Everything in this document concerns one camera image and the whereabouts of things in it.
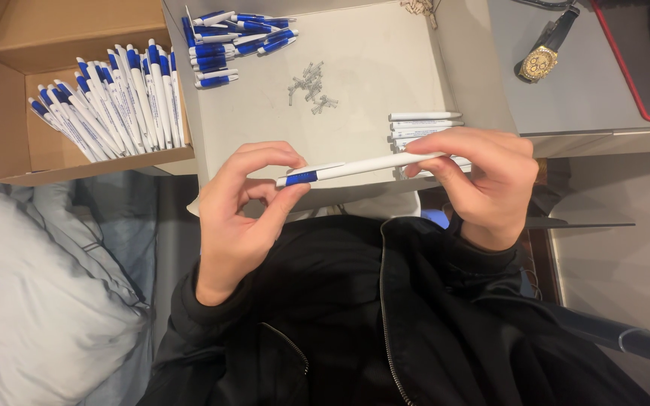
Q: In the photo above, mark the pile of blue pen tops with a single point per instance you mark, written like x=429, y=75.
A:
x=218, y=48

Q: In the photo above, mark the black chair armrest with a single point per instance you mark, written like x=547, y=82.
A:
x=624, y=337

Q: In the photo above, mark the stack of white pen barrels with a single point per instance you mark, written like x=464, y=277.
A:
x=421, y=123

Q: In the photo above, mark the brown cardboard box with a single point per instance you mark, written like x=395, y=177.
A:
x=3, y=113

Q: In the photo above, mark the person's left hand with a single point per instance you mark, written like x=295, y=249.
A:
x=229, y=237

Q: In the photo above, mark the pile of small metal springs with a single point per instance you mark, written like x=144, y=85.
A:
x=312, y=87

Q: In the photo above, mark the black zip jacket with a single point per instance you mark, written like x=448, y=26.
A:
x=359, y=316

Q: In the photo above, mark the grey bedding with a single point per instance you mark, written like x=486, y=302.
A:
x=37, y=293

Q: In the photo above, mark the white pen with blue grip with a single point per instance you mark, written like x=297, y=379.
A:
x=359, y=166

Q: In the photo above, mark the person's right hand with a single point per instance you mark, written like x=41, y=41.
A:
x=494, y=186

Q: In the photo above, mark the pile of small beige parts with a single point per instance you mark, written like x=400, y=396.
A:
x=420, y=7

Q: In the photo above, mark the grey cardboard tray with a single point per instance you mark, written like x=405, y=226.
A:
x=370, y=62

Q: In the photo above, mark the pile of assembled white-blue pens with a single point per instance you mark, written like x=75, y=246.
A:
x=116, y=107

